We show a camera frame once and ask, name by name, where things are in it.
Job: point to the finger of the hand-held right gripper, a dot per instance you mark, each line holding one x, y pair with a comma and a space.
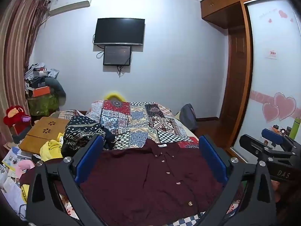
272, 135
261, 149

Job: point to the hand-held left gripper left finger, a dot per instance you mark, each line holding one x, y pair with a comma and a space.
90, 156

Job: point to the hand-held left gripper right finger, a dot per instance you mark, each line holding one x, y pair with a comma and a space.
212, 157

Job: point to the maroon button-up shirt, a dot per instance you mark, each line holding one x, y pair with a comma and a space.
145, 183

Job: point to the green bottle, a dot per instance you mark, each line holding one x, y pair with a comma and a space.
295, 127

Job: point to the dark patterned cloth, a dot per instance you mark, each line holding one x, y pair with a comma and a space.
82, 129

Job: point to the yellow cloth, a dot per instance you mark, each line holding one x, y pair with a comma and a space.
50, 149

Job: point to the grey purple backpack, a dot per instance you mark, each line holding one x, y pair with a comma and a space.
189, 116

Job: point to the wooden folding table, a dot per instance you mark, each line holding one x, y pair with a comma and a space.
44, 131

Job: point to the patchwork patterned blanket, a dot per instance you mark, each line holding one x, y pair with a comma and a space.
141, 122

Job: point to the yellow curved object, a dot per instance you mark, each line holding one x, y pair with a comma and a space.
114, 94

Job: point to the pink cloth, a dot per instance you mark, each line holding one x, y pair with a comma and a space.
23, 166

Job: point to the green bag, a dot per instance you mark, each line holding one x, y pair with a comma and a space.
42, 104

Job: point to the brown wooden door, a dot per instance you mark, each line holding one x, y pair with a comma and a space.
235, 75

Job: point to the white heart-print wardrobe door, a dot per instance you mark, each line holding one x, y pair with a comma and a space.
272, 63

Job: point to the dark grey cloth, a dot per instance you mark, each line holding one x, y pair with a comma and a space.
57, 87

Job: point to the pile of papers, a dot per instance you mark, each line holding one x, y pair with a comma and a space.
10, 162

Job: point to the orange box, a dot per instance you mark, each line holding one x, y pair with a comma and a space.
41, 91

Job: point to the red plush toy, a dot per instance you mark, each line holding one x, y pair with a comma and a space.
14, 116

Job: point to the pile of clutter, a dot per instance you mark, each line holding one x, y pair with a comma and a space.
38, 71

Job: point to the striped brown curtain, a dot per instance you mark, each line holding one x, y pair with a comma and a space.
16, 42

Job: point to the wooden overhead cabinet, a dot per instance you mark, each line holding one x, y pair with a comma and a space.
223, 2

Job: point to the white air conditioner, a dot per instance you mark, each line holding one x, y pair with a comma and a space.
70, 3

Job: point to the small black wall monitor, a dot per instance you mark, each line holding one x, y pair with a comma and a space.
117, 55

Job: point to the black wall television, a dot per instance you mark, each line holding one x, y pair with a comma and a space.
119, 31

